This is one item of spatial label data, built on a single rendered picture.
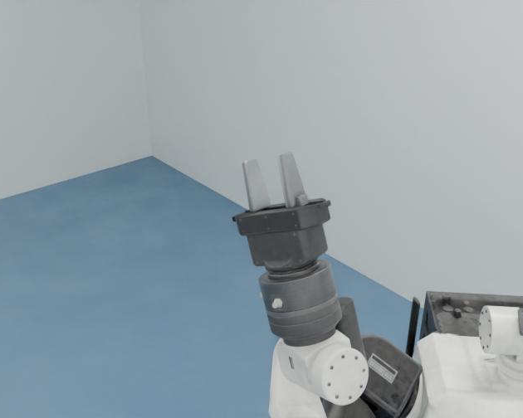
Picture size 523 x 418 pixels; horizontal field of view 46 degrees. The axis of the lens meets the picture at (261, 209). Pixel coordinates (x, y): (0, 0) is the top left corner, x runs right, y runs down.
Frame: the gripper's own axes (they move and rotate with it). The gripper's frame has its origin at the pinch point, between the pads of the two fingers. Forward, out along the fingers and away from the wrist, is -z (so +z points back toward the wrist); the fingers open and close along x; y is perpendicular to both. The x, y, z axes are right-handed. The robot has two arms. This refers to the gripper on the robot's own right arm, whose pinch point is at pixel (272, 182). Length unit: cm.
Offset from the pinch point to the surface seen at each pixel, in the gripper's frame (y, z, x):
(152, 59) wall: -267, -70, -290
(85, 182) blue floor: -216, 5, -339
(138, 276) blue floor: -154, 59, -228
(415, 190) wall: -216, 42, -85
